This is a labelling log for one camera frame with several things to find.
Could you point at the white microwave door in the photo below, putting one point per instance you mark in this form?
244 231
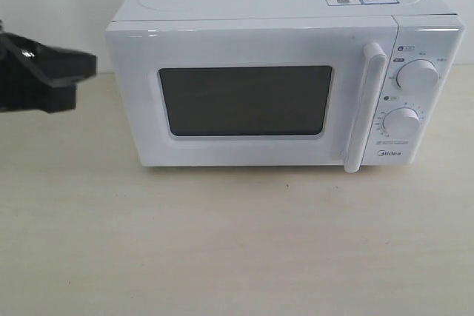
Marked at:
252 92

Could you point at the white Midea microwave oven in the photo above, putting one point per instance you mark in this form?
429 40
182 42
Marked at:
427 30

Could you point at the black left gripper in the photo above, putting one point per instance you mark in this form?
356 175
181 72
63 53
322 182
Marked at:
21 90

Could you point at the lower white timer knob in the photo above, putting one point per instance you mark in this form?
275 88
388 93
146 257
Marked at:
401 123

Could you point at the upper white control knob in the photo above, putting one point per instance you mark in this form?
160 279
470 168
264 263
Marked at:
417 76

